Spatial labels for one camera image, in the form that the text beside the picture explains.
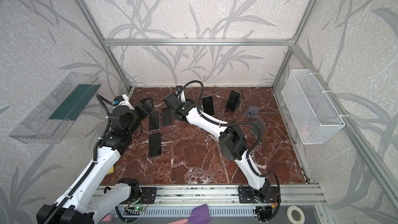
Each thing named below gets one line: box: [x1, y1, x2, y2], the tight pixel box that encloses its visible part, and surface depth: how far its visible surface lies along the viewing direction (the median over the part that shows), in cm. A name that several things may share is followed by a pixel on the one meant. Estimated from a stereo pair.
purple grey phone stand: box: [245, 105, 260, 119], surface depth 104 cm
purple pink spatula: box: [165, 204, 212, 224], surface depth 69 cm
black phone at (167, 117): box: [162, 107, 173, 127], surface depth 103 cm
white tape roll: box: [286, 205, 306, 224], surface depth 70 cm
